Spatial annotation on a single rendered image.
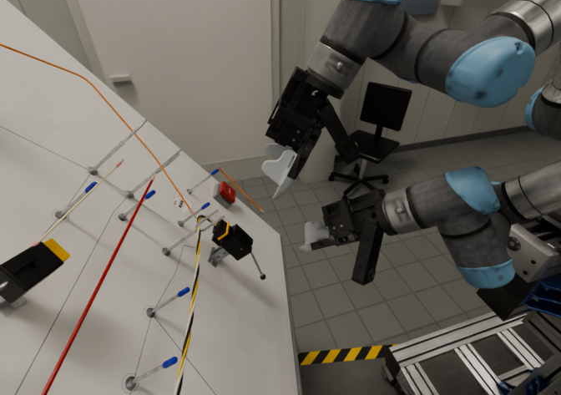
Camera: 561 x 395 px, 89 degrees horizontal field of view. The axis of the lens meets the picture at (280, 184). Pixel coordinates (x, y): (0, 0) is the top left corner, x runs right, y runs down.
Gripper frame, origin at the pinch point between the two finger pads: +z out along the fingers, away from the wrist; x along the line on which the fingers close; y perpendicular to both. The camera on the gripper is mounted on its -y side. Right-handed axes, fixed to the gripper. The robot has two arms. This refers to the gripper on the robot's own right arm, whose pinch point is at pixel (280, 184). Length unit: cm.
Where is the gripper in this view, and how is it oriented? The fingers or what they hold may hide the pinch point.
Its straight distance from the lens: 54.5
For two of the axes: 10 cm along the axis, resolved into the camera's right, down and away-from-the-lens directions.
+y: -8.9, -4.0, -2.1
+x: -0.1, 4.8, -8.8
